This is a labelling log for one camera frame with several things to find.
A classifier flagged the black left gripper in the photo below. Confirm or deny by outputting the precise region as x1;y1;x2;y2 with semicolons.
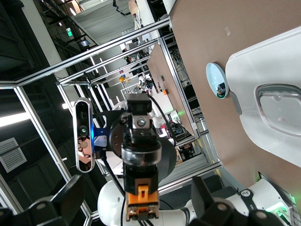
109;94;177;187

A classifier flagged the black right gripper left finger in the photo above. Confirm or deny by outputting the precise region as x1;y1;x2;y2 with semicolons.
0;174;85;226

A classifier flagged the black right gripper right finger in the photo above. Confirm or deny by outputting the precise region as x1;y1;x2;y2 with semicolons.
187;176;285;226

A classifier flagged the orange push button switch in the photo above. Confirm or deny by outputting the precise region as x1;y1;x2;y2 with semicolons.
121;140;162;222

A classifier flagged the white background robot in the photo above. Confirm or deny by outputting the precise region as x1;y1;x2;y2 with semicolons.
138;75;153;89

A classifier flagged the white vent grille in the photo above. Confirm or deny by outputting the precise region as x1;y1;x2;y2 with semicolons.
0;137;28;174

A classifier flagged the brown neighbouring table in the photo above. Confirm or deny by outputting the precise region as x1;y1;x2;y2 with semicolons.
147;43;197;138

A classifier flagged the light blue round plate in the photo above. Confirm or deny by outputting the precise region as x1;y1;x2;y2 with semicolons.
206;62;230;99

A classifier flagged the grey curtain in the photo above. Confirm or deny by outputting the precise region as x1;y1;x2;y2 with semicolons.
70;0;136;45

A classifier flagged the cardboard box on shelf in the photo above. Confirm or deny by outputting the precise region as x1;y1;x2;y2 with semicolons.
128;0;139;15

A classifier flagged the blue camera mount bracket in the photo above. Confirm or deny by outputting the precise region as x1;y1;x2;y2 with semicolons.
90;110;125;151

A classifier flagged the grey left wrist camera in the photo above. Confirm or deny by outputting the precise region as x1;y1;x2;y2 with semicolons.
72;97;96;174

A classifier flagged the aluminium cell frame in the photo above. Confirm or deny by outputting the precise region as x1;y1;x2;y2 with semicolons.
0;18;223;226

